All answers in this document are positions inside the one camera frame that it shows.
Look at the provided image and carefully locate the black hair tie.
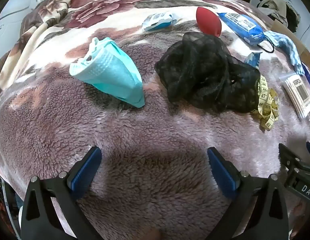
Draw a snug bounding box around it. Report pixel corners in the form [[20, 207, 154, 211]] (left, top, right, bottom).
[[256, 39, 275, 53]]

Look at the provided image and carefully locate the clear bag of cotton pads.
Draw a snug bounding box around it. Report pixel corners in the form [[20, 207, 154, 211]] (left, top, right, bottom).
[[281, 74, 310, 120]]

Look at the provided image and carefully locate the blue white striped cloth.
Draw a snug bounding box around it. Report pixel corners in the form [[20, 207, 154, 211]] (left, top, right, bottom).
[[264, 30, 306, 76]]

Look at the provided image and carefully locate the white and blue tissue packet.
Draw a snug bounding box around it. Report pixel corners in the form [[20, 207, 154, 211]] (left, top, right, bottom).
[[141, 12, 177, 32]]

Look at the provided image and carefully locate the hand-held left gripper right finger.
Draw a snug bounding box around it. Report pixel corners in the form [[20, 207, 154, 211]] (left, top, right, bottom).
[[207, 147, 289, 240]]

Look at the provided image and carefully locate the black mesh net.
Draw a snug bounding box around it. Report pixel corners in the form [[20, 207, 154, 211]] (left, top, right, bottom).
[[154, 32, 261, 113]]

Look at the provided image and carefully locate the small blue packet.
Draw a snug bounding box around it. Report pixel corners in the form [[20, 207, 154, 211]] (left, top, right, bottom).
[[243, 52, 261, 68]]

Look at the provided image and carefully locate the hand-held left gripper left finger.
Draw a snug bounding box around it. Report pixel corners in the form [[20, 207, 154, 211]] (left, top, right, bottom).
[[21, 146, 103, 240]]

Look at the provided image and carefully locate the blue wipes pack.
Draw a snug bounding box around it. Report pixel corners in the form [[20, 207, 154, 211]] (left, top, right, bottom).
[[217, 12, 267, 47]]

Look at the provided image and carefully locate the yellow measuring tape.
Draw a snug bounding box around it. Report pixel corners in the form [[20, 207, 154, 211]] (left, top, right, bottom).
[[255, 74, 279, 132]]

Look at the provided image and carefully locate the red egg-shaped sponge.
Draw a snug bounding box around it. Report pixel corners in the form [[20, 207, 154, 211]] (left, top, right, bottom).
[[196, 7, 222, 37]]

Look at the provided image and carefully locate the floral plush blanket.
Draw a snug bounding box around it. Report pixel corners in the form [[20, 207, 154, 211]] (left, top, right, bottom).
[[0, 0, 310, 240]]

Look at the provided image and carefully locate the pile of clothes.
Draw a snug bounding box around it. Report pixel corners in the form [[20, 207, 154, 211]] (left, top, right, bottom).
[[257, 0, 301, 33]]

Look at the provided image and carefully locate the teal face mask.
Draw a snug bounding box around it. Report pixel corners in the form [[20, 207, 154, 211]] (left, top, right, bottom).
[[69, 37, 145, 108]]

